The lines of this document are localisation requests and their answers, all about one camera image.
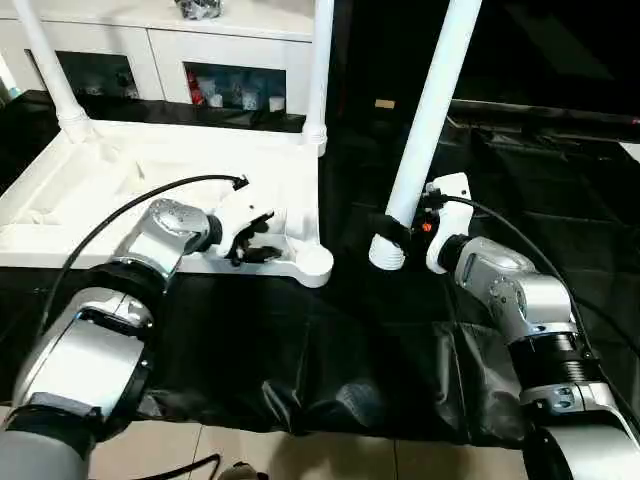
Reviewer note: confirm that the white plastic table leg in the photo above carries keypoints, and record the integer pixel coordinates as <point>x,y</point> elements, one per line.
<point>320,65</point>
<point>435,100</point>
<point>45,65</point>

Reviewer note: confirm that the white plastic table top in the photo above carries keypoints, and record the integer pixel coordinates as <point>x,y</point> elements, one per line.
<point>150,150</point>

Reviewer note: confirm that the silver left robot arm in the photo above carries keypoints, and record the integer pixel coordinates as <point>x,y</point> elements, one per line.
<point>100,350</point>

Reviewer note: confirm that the black table mat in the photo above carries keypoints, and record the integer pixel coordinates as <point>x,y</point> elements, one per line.
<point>300,340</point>

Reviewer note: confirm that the white jar in cabinet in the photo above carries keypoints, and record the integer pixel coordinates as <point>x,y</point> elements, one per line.
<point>275,104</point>

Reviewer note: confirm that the small tan label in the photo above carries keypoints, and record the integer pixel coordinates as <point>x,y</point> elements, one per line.
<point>385,104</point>

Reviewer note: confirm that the red item in cabinet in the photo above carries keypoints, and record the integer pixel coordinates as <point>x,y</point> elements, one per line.
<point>192,90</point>

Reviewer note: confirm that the white glass-door cabinet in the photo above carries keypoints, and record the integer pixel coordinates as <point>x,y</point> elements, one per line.
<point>165,50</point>

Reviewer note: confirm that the white board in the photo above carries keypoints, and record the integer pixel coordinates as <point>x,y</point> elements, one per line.
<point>632,150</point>

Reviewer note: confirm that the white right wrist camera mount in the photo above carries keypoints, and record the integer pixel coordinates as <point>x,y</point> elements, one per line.
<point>452,210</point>

